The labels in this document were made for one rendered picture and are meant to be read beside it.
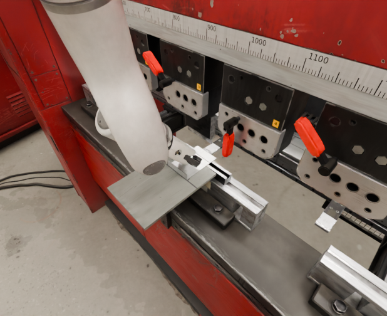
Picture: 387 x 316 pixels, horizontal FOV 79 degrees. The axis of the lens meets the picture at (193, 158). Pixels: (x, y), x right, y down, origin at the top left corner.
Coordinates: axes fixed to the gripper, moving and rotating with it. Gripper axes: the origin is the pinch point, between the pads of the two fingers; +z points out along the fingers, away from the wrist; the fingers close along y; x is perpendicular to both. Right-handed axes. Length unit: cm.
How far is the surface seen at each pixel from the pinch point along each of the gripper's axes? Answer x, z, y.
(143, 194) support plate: 15.3, -8.2, 0.6
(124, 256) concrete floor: 82, 66, 41
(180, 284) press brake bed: 69, 71, 2
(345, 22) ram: -26.9, -30.6, -27.7
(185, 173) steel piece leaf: 4.5, -2.1, -3.6
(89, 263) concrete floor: 96, 55, 53
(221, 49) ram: -21.7, -24.4, -8.4
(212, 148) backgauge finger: -5.9, 8.9, -0.4
